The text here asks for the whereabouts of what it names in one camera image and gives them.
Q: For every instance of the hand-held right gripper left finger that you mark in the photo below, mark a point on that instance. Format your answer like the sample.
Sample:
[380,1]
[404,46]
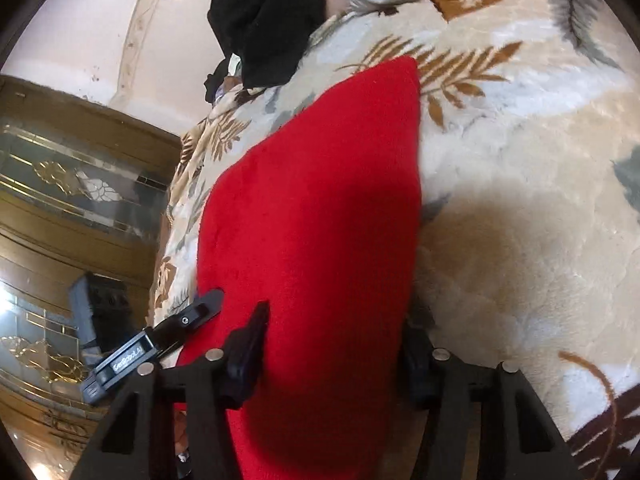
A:
[247,355]

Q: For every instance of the wooden cabinet with glass doors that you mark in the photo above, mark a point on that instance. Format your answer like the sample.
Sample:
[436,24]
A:
[75,200]

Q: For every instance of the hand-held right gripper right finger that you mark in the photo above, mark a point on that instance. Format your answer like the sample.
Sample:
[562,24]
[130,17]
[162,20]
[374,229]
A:
[417,360]

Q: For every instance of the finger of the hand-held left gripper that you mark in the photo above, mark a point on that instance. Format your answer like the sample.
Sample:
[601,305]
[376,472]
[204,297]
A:
[192,315]

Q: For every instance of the black cloth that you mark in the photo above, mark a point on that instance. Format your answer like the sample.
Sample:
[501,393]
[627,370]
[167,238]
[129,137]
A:
[265,15]

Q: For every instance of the red fleece garment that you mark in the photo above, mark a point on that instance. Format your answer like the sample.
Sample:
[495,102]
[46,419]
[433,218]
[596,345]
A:
[320,220]

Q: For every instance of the dark clothes pile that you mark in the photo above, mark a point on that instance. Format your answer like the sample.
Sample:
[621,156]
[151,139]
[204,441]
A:
[222,82]

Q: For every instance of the leaf print beige blanket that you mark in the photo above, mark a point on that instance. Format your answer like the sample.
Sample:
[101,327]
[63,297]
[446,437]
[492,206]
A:
[520,185]

